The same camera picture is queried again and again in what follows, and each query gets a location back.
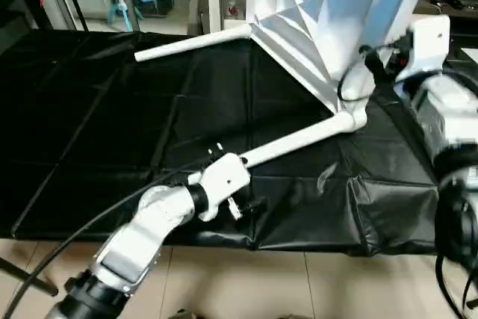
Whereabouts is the white plastic table top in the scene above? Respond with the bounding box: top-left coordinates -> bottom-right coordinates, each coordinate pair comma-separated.
250,0 -> 443,134

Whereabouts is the grey left robot foot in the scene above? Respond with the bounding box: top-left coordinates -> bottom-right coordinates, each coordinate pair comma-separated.
168,308 -> 196,319

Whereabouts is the black stand leg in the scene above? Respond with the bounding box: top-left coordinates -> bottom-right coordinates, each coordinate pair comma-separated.
0,258 -> 59,297

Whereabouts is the black low media cabinet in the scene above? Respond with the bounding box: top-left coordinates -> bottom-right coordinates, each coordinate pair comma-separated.
424,0 -> 478,36

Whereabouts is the black table mat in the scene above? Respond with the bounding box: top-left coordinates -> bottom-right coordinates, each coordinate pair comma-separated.
0,29 -> 478,256

